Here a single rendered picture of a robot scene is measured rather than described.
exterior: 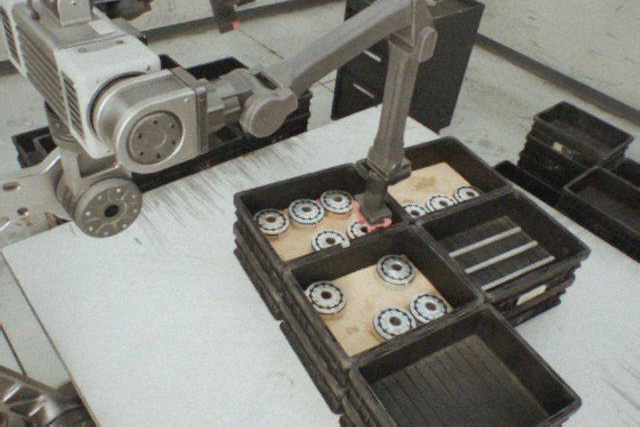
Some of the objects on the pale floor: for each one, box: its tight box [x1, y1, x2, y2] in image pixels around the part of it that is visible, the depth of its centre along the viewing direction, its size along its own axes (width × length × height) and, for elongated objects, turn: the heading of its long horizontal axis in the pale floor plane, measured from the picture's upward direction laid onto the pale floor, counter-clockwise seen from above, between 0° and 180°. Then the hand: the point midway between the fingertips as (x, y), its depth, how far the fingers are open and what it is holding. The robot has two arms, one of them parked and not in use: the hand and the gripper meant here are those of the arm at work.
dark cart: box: [330, 0, 486, 135], centre depth 326 cm, size 60×45×90 cm
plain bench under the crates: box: [1, 104, 640, 427], centre depth 184 cm, size 160×160×70 cm
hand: (367, 229), depth 159 cm, fingers open, 6 cm apart
